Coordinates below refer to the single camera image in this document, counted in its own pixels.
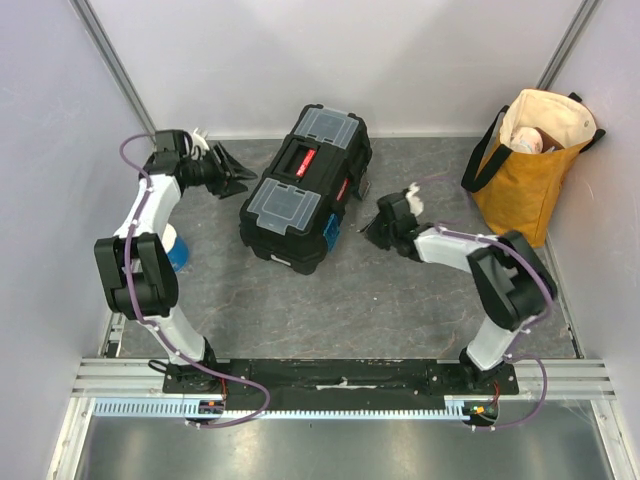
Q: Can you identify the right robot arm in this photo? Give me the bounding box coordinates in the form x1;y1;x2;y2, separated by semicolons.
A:
361;191;558;395

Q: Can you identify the yellow canvas tote bag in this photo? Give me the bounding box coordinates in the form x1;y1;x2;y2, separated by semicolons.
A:
461;89;606;248

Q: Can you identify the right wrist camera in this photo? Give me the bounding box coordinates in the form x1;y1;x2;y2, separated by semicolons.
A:
405;182;424;217

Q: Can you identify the blue cable duct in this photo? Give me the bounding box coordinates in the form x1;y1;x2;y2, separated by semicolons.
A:
93;397;470;421

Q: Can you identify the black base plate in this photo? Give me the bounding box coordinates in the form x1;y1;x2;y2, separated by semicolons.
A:
148;359;519;407

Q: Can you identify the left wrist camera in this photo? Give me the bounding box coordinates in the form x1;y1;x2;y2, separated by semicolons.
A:
190;128;210;159

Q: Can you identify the aluminium frame rail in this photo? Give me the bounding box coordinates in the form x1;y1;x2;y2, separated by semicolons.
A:
72;358;615;400

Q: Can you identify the black plastic toolbox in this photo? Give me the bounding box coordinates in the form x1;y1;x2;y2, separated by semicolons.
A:
239;104;372;275

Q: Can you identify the blue tape roll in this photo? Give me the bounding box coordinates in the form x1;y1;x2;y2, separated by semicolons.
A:
161;224;189;272

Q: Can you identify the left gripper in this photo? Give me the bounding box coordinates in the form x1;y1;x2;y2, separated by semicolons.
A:
187;141;258;199

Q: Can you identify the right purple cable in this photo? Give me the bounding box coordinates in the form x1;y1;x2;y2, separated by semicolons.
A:
417;174;557;431

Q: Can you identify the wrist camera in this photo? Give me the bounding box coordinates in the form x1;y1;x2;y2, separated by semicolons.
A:
405;182;424;217
190;128;210;159

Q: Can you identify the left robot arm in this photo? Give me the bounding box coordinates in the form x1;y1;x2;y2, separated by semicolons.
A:
94;129;257;394

